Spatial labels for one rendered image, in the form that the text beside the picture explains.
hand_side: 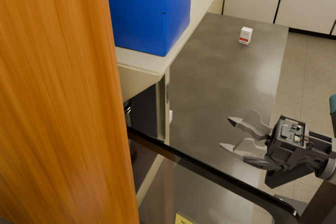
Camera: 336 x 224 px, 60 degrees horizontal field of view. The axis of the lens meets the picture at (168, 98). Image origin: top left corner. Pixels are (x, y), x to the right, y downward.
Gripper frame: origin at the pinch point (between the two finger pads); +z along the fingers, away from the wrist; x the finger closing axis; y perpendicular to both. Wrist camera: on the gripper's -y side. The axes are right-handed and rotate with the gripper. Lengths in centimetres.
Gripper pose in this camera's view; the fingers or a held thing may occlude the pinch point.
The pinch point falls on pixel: (227, 134)
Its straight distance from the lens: 65.1
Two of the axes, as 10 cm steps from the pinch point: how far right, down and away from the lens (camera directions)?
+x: -3.8, 6.2, -6.9
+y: 0.8, -7.2, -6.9
